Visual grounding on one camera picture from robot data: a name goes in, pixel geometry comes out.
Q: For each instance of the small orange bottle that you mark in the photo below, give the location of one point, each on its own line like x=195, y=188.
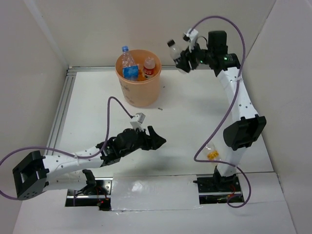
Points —
x=141, y=75

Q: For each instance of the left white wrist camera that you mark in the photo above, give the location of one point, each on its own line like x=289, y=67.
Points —
x=137, y=121

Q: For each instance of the yellow label clear bottle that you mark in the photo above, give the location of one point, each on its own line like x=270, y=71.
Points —
x=212, y=152

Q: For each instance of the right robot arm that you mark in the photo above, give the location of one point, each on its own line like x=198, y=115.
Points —
x=247, y=124

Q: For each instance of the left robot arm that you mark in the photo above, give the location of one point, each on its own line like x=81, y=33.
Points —
x=38, y=173

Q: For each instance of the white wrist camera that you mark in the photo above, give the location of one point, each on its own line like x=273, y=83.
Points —
x=191, y=37
x=137, y=121

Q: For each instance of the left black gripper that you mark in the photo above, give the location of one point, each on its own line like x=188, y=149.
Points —
x=153, y=142

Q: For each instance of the red label water bottle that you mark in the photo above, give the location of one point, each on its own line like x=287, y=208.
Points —
x=149, y=67

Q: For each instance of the blue label crushed bottle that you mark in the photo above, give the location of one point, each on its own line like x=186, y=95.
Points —
x=129, y=66

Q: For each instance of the black label clear bottle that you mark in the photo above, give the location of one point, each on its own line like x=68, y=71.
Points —
x=175, y=53

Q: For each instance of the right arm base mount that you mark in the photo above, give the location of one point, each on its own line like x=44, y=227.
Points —
x=210, y=193

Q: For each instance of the orange plastic bin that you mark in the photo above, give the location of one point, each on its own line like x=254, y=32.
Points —
x=140, y=93

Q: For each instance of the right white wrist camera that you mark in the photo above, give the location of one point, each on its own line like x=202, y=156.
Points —
x=191, y=37

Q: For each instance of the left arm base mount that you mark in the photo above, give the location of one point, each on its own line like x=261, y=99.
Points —
x=96, y=192

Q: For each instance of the white tape sheet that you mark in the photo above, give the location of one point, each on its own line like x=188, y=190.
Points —
x=154, y=193

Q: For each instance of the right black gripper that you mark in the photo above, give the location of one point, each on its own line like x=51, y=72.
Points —
x=185, y=56

